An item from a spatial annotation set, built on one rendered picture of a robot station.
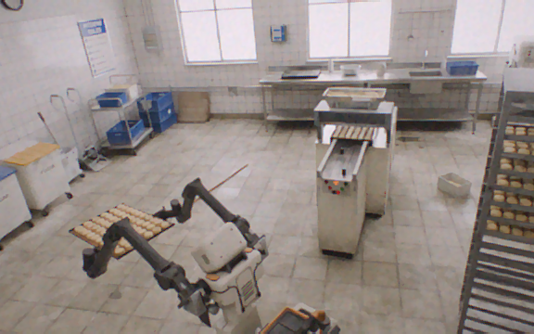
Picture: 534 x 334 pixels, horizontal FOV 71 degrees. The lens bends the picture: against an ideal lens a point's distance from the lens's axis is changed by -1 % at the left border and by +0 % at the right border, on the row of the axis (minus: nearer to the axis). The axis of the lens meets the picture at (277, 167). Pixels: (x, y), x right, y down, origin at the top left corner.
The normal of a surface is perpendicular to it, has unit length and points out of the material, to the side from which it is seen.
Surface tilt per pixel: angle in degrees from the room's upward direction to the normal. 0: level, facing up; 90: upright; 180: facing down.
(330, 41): 90
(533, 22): 90
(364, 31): 90
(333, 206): 90
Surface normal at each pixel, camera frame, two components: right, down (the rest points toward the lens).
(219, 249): 0.53, -0.45
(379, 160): -0.33, 0.44
